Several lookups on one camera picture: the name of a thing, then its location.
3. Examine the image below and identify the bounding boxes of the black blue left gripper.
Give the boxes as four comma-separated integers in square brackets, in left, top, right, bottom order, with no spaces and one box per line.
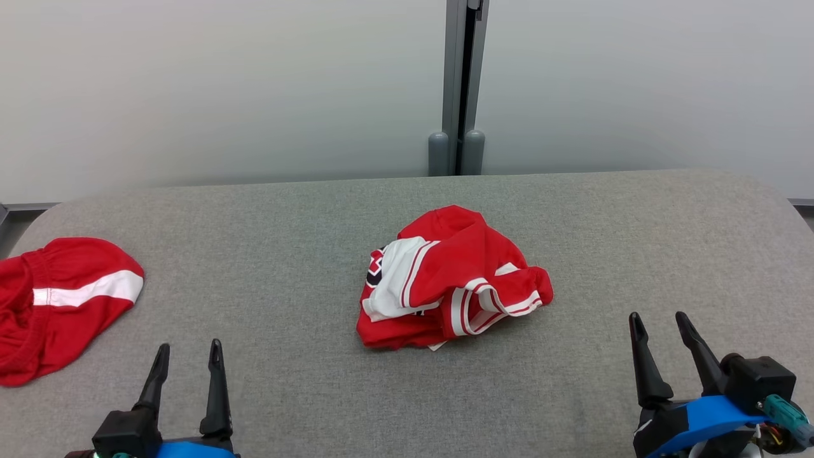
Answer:
[132,338,242,458]

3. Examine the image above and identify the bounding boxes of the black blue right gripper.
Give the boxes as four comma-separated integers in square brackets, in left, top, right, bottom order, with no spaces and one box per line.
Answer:
[628,311,803,458]

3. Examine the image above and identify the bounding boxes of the red shorts with white stripe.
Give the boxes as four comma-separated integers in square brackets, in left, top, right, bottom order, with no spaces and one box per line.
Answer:
[0,237,145,387]

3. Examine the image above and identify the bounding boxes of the red jersey shirt with number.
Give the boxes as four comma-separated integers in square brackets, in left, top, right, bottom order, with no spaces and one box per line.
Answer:
[356,204,554,352]

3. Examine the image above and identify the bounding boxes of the teal-plug right camera cable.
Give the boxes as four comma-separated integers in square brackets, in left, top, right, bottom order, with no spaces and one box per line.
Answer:
[763,394,814,449]

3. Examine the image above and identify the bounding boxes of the grey metal floor rail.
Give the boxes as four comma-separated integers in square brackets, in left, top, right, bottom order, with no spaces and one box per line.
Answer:
[0,202,59,223]

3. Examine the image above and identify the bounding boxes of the grey cylindrical post cap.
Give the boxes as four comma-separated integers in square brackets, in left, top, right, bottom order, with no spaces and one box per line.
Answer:
[461,129,486,176]
[428,130,450,177]

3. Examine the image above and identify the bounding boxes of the grey metal partition post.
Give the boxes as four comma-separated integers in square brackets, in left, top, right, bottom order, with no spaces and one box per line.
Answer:
[442,0,490,176]

